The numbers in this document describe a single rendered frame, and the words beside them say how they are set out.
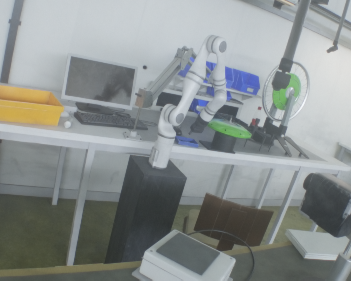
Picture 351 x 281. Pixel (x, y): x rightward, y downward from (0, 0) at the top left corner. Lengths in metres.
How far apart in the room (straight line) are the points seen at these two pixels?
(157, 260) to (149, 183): 1.00
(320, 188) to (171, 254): 0.40
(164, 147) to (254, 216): 0.56
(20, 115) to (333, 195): 1.48
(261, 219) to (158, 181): 0.53
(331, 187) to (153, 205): 1.13
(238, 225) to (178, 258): 0.85
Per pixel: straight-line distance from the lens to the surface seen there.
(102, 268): 0.84
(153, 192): 1.80
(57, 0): 2.70
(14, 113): 1.86
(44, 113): 1.88
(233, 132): 2.15
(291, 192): 2.91
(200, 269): 0.79
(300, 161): 2.74
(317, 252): 1.21
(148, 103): 1.97
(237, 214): 1.59
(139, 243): 1.95
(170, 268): 0.79
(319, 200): 0.92
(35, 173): 3.00
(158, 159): 1.82
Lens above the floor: 1.50
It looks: 15 degrees down
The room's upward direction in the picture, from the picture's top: 16 degrees clockwise
